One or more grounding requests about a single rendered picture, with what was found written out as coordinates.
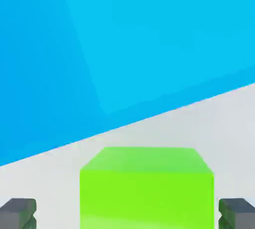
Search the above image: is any small green cube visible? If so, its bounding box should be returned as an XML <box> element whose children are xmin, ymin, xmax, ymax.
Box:
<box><xmin>79</xmin><ymin>146</ymin><xmax>215</xmax><ymax>229</ymax></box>

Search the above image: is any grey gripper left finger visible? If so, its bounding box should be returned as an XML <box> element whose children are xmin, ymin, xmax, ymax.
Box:
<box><xmin>0</xmin><ymin>198</ymin><xmax>37</xmax><ymax>229</ymax></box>

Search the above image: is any large blue box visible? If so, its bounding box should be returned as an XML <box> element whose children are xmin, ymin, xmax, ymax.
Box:
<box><xmin>0</xmin><ymin>0</ymin><xmax>255</xmax><ymax>167</ymax></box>

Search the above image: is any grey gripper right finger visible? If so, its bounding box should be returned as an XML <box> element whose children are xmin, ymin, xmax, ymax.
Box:
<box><xmin>218</xmin><ymin>198</ymin><xmax>255</xmax><ymax>229</ymax></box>

